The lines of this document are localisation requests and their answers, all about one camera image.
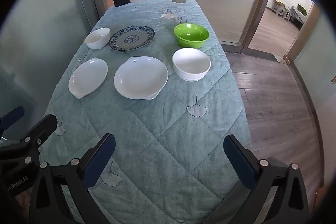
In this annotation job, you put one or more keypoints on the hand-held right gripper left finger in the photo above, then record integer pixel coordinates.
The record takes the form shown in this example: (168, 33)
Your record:
(97, 163)

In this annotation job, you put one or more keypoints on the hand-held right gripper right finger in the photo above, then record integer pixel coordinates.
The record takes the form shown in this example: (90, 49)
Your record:
(240, 161)

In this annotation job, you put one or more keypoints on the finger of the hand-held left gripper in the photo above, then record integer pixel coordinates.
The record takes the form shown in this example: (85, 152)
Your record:
(14, 113)
(43, 124)

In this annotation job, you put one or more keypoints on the white oval eared plate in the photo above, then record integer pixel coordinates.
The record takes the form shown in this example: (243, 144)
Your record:
(88, 79)

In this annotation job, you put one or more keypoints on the white round eared plate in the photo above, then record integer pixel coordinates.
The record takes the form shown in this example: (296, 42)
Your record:
(140, 77)

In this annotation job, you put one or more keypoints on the blue patterned plate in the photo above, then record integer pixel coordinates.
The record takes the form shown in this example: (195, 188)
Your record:
(131, 39)

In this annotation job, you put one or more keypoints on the green bowl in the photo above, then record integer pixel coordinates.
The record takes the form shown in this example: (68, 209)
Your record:
(191, 35)

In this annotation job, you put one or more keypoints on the teal quilted blanket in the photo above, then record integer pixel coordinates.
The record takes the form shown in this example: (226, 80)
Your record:
(157, 121)

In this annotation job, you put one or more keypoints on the small white bowl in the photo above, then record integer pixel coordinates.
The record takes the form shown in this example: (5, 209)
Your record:
(97, 39)

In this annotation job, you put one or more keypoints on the white ribbed bowl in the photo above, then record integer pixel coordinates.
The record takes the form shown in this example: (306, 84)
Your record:
(191, 64)

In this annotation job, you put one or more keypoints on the table with patterned cloth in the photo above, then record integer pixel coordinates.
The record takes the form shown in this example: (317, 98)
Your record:
(298, 15)

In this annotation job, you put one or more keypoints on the beige side table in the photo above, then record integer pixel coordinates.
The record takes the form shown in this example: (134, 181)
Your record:
(278, 6)

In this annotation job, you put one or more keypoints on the green potted plant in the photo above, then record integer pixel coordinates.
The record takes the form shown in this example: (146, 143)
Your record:
(302, 8)

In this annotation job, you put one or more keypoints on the bronze partition frame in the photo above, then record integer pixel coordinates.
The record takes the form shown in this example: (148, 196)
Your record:
(298, 40)

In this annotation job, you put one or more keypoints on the bronze door frame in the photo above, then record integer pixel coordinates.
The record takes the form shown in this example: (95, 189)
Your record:
(256, 3)

